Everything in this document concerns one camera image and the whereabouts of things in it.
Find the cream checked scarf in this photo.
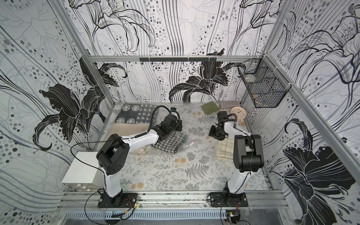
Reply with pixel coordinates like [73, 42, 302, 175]
[216, 137, 234, 160]

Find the clear plastic vacuum bag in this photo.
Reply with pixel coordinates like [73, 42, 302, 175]
[134, 102, 226, 157]

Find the green scarf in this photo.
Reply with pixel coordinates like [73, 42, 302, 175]
[201, 101, 220, 115]

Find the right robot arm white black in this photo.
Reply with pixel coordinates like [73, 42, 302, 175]
[209, 111, 264, 195]

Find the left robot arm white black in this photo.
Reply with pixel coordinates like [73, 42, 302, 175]
[96, 112, 182, 198]

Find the black white houndstooth scarf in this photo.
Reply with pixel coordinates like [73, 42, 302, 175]
[151, 131, 188, 154]

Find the grey sponge block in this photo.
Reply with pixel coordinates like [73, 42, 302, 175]
[219, 101, 241, 110]

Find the pink round clock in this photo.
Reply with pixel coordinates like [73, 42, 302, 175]
[230, 106, 247, 122]

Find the black patterned folded cloth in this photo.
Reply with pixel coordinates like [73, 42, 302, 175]
[115, 103, 157, 124]

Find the beige fluffy folded cloth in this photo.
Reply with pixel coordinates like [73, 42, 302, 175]
[95, 123, 151, 154]

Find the small green circuit board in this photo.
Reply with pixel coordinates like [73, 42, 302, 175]
[226, 210, 241, 224]

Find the white box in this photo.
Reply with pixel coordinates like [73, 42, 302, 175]
[62, 152, 105, 190]

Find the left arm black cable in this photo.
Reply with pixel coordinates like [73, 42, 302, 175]
[70, 105, 182, 225]

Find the black wire basket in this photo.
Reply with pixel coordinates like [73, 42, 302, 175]
[237, 56, 288, 108]

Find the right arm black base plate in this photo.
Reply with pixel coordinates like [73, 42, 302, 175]
[206, 192, 248, 208]

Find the black wall bar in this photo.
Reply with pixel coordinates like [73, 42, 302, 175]
[139, 57, 217, 62]

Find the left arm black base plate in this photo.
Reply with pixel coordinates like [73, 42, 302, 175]
[97, 192, 138, 209]

